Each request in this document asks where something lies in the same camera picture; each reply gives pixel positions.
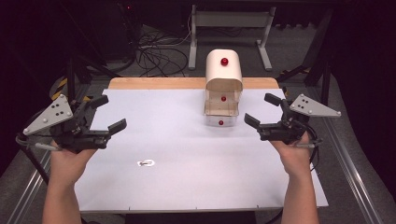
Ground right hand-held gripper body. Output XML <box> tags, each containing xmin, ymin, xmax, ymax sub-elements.
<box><xmin>257</xmin><ymin>93</ymin><xmax>342</xmax><ymax>146</ymax></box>

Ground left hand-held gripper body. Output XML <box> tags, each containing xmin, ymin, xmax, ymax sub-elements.
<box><xmin>22</xmin><ymin>93</ymin><xmax>110</xmax><ymax>154</ymax></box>

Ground clear drawer with red knob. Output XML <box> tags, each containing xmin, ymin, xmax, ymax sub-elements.
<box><xmin>205</xmin><ymin>114</ymin><xmax>238</xmax><ymax>127</ymax></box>
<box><xmin>204</xmin><ymin>90</ymin><xmax>244</xmax><ymax>118</ymax></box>

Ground small silver ring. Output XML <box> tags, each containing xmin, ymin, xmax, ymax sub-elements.
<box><xmin>136</xmin><ymin>159</ymin><xmax>156</xmax><ymax>168</ymax></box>

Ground white mini drawer cabinet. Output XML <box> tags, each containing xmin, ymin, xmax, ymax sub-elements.
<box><xmin>205</xmin><ymin>49</ymin><xmax>244</xmax><ymax>127</ymax></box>

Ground person's right hand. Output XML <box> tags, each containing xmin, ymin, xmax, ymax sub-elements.
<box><xmin>269</xmin><ymin>132</ymin><xmax>312</xmax><ymax>178</ymax></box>

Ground person's left hand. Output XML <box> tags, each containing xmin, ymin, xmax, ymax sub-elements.
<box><xmin>49</xmin><ymin>141</ymin><xmax>97</xmax><ymax>188</ymax></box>

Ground yellow black hazard tape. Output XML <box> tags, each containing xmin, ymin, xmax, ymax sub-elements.
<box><xmin>50</xmin><ymin>77</ymin><xmax>69</xmax><ymax>101</ymax></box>

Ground black tripod stand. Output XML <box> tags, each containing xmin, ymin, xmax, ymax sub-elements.
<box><xmin>60</xmin><ymin>46</ymin><xmax>123</xmax><ymax>105</ymax></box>
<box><xmin>276</xmin><ymin>8</ymin><xmax>333</xmax><ymax>107</ymax></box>

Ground black box with red light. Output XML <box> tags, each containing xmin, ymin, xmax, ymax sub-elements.
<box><xmin>101</xmin><ymin>0</ymin><xmax>139</xmax><ymax>62</ymax></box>

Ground white table cover sheet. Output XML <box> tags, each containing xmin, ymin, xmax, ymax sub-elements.
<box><xmin>74</xmin><ymin>88</ymin><xmax>330</xmax><ymax>215</ymax></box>

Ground right hand-held gripper cable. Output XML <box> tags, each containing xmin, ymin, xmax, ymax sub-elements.
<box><xmin>295</xmin><ymin>123</ymin><xmax>323</xmax><ymax>173</ymax></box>

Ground hand-held gripper cable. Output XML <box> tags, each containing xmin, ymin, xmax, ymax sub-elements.
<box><xmin>295</xmin><ymin>123</ymin><xmax>323</xmax><ymax>173</ymax></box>
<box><xmin>15</xmin><ymin>133</ymin><xmax>62</xmax><ymax>152</ymax></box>

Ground left hand-held gripper cable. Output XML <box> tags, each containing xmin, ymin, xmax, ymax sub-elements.
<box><xmin>15</xmin><ymin>133</ymin><xmax>62</xmax><ymax>152</ymax></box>

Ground bundle of black floor cables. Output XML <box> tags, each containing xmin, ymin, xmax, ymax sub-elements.
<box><xmin>135</xmin><ymin>26</ymin><xmax>191</xmax><ymax>78</ymax></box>

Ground aluminium frame rail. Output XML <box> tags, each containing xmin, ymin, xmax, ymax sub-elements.
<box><xmin>5</xmin><ymin>148</ymin><xmax>52</xmax><ymax>224</ymax></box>
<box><xmin>321</xmin><ymin>117</ymin><xmax>386</xmax><ymax>224</ymax></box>

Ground white metal stand frame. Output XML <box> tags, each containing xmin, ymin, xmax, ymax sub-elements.
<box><xmin>188</xmin><ymin>4</ymin><xmax>277</xmax><ymax>72</ymax></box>

